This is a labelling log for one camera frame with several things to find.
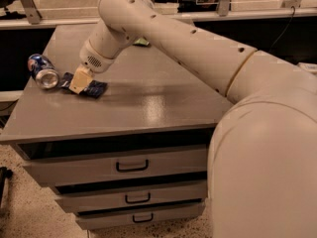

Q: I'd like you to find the middle grey drawer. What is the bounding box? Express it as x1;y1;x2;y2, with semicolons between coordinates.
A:
55;179;207;213

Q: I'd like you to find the black cable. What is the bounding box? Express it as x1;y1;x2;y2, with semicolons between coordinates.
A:
266;5;296;54

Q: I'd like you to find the black object at left edge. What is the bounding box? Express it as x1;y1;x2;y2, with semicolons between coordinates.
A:
0;167;13;205

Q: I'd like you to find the blue pepsi can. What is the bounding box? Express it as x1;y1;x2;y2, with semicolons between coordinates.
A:
28;54;59;89

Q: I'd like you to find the green chip bag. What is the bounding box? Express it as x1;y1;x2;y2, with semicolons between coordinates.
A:
134;38;150;47

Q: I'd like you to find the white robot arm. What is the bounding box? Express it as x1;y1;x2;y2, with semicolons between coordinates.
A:
80;0;317;238

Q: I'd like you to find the dark blue rxbar wrapper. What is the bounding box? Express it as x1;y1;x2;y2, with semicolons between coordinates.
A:
58;72;108;99

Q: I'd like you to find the grey drawer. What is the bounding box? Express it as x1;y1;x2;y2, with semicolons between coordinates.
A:
24;145;207;186
55;179;207;213
76;200;205;230

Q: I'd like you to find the top grey drawer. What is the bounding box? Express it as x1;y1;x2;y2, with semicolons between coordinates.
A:
24;145;207;186

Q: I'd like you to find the bottom grey drawer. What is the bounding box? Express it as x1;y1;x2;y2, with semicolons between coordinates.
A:
76;200;205;230

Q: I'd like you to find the grey drawer cabinet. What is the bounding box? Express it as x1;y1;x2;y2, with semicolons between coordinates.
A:
0;19;234;231

